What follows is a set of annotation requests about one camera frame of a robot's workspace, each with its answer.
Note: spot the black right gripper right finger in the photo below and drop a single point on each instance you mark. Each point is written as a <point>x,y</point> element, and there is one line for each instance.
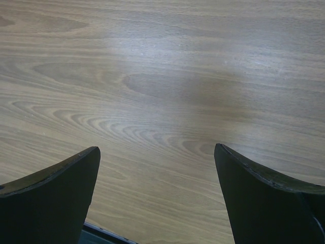
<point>266,206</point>

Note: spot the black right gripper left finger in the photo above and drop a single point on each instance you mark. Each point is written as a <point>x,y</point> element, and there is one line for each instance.
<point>50,206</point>

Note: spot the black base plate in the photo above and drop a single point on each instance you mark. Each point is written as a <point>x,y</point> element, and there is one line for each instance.
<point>92,234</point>

